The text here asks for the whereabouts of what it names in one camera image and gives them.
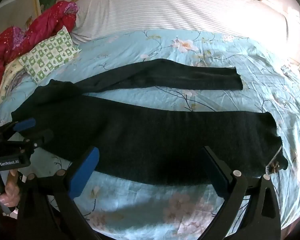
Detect green patterned pillow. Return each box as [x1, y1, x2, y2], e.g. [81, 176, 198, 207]
[18, 26, 82, 83]

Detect red floral quilt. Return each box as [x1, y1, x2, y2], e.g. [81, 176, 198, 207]
[0, 1, 79, 98]

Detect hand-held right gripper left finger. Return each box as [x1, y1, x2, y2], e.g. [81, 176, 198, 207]
[16, 146, 100, 240]

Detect light blue floral bed sheet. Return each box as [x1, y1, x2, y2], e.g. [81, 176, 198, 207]
[0, 29, 300, 240]

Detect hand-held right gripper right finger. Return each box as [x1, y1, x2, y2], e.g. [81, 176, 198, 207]
[202, 145, 282, 240]

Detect white striped quilt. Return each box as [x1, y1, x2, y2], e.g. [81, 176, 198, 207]
[65, 0, 300, 62]

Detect person's left hand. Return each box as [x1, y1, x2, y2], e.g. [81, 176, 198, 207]
[0, 169, 22, 208]

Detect black pants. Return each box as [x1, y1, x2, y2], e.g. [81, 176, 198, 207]
[11, 58, 289, 187]

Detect pale yellow patterned cloth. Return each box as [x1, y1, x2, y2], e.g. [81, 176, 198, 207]
[0, 60, 32, 110]

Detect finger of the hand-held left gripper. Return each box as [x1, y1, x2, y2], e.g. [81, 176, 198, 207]
[5, 129, 54, 153]
[0, 118, 37, 137]

